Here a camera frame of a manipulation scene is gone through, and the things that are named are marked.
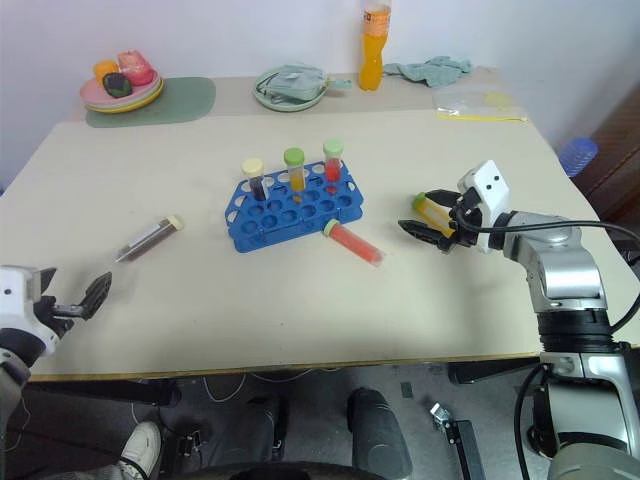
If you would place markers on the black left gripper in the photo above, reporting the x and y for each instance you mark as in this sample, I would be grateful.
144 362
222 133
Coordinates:
52 314

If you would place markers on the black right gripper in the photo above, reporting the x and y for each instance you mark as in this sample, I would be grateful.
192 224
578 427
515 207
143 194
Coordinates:
465 220

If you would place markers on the yellow liquid tube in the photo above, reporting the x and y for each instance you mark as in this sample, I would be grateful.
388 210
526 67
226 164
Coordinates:
434 212

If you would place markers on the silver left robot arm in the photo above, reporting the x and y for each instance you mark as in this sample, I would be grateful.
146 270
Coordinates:
12 380

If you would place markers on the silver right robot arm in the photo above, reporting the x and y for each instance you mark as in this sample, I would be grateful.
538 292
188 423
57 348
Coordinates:
565 265

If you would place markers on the red liquid tube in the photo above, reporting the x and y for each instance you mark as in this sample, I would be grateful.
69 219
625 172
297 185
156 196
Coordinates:
355 244

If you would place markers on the dark liquid tube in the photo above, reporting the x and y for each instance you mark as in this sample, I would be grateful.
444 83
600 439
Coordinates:
147 237

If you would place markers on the red tube green cap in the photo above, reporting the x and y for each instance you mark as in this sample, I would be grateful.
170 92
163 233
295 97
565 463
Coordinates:
333 162

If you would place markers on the orange tube green cap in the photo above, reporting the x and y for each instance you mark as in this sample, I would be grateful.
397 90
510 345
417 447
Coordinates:
296 172

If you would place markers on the blue test tube rack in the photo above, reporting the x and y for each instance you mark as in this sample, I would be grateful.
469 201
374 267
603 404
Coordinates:
280 220

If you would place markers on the dark tube yellow cap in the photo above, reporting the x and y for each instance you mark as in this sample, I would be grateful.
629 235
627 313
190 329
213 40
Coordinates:
256 181

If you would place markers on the black table leg bar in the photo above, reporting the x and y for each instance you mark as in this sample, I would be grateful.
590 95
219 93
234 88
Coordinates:
490 371
110 390

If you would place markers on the clear zip plastic bag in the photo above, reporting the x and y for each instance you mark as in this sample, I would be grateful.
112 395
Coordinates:
475 105

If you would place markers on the green crumpled cloth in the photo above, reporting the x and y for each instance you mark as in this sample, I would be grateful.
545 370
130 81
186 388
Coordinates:
432 70

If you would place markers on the blue plastic stool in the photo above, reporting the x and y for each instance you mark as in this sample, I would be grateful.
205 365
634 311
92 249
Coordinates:
577 155

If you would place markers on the orange drink bottle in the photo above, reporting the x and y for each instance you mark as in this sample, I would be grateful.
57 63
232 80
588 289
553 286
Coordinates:
374 55

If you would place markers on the white shoe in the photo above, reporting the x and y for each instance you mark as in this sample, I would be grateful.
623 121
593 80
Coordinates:
142 447

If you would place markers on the light green plate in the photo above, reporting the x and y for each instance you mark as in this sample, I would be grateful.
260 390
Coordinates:
287 105

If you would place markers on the brown wooden cabinet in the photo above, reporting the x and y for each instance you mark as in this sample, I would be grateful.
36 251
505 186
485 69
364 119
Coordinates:
617 165

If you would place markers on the pink plate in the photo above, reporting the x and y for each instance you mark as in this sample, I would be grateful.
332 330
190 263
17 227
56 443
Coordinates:
97 97

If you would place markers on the light green fabric pouch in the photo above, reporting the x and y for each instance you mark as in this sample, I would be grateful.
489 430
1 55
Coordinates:
292 82

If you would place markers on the yellow plate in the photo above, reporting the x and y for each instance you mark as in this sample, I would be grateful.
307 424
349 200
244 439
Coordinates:
145 102

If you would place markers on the black green toy food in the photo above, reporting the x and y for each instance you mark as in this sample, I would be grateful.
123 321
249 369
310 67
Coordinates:
117 85

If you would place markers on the green placemat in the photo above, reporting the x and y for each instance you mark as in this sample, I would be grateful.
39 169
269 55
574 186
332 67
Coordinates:
185 100

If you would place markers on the orange toy food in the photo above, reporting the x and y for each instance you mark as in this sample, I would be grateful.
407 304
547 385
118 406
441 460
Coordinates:
105 69

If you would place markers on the large dark rounded shape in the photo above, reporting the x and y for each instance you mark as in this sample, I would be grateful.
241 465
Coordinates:
377 435

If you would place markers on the pink toy food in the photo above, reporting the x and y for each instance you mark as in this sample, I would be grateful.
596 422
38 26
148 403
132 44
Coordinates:
136 67

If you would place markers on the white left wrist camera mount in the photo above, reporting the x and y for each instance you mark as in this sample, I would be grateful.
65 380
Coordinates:
15 295

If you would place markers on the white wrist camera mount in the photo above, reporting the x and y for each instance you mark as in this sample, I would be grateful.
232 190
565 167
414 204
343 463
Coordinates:
492 192
15 295

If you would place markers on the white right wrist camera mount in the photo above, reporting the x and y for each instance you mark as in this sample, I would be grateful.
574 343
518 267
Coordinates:
492 192

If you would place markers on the black floor bracket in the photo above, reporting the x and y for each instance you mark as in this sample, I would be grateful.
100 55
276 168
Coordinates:
462 445

